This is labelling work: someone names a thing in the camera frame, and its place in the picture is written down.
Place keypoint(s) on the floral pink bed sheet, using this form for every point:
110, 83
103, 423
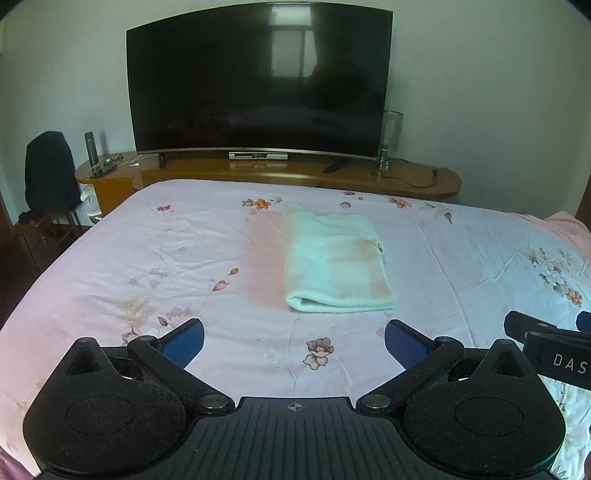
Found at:
184, 240

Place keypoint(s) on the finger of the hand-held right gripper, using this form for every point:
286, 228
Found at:
521, 325
585, 322

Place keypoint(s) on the wooden television console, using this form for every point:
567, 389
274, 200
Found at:
277, 173

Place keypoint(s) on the small black device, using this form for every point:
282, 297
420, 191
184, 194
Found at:
111, 164

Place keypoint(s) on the wooden chair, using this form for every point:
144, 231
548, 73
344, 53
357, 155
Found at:
46, 235

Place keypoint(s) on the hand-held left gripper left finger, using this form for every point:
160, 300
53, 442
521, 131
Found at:
184, 342

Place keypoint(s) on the pink blanket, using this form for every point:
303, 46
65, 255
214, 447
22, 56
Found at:
565, 224

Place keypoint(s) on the small white appliance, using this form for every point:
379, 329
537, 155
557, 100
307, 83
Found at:
90, 203

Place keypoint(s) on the white knit sweater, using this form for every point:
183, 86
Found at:
332, 258

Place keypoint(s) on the black curved television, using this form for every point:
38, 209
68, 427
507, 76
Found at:
258, 78

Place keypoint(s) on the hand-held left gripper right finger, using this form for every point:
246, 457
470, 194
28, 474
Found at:
405, 342

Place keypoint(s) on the silver set-top box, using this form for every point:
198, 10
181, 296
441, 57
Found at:
258, 155

